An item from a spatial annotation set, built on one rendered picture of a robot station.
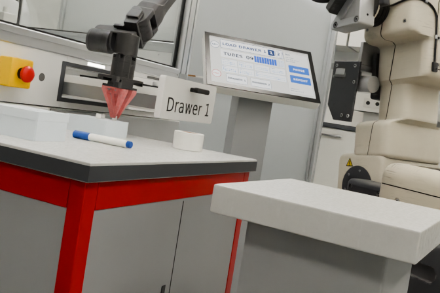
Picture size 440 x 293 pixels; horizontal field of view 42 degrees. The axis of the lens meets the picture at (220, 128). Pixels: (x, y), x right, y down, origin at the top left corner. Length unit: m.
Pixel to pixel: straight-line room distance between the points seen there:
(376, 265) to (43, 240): 0.48
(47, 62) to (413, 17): 0.94
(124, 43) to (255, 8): 2.08
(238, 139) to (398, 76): 1.16
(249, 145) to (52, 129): 1.58
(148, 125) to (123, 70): 0.67
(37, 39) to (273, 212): 0.98
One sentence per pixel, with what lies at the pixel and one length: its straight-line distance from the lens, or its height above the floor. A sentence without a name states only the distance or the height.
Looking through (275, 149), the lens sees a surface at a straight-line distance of 3.24.
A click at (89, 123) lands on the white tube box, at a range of 1.37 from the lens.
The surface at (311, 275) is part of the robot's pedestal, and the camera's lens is 0.80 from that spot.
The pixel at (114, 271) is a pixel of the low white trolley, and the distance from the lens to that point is 0.97.
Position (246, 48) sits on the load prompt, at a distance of 2.58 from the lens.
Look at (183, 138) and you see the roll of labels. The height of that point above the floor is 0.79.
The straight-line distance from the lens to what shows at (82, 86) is 1.62.
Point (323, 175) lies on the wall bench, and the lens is 4.48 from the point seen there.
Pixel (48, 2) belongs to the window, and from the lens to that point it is 1.63.
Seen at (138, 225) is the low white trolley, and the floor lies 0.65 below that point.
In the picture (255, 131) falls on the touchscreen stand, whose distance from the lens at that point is 2.54.
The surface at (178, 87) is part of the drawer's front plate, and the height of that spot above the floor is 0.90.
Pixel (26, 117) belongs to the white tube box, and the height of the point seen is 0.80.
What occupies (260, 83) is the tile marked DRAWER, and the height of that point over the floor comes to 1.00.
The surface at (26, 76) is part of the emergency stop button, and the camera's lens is 1.46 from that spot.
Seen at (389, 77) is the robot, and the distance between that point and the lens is 1.53.
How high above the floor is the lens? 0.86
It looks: 2 degrees down
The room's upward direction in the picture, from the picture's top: 9 degrees clockwise
